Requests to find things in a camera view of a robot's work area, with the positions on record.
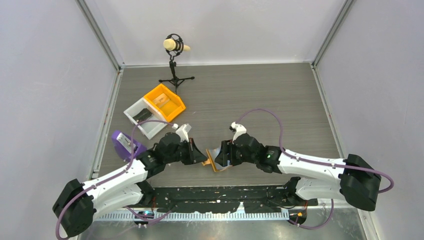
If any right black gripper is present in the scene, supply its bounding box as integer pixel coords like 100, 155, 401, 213
215, 139, 258, 167

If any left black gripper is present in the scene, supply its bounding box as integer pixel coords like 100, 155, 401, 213
164, 137, 207, 165

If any orange leather card holder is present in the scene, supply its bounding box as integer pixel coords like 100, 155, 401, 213
201, 147, 232, 173

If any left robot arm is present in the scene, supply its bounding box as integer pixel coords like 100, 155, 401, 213
52, 132, 208, 240

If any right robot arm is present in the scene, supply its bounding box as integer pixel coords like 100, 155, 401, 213
212, 133, 382, 212

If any card in orange bin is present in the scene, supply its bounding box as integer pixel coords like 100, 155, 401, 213
152, 93, 170, 108

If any black card in white bin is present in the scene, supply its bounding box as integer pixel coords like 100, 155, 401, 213
133, 108, 153, 123

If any orange plastic bin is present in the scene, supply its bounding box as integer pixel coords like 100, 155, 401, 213
143, 83, 186, 122

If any white plastic bin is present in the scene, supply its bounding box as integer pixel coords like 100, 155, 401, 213
123, 97, 167, 140

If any purple plastic bin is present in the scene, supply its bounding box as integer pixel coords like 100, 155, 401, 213
111, 130, 147, 163

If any black microphone tripod stand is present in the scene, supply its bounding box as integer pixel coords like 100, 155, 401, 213
158, 33, 195, 95

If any beige microphone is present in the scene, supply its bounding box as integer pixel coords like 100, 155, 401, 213
163, 38, 191, 52

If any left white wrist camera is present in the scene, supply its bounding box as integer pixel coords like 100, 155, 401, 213
172, 123, 192, 142

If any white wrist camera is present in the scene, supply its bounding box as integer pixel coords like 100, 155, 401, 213
229, 121, 247, 142
172, 123, 192, 142

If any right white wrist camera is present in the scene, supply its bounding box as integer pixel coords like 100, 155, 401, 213
229, 121, 247, 142

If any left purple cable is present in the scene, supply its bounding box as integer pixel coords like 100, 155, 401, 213
54, 119, 180, 240

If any purple cable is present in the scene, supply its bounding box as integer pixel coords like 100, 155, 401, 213
235, 108, 395, 230
54, 119, 180, 240

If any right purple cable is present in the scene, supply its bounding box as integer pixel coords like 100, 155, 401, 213
235, 108, 395, 230

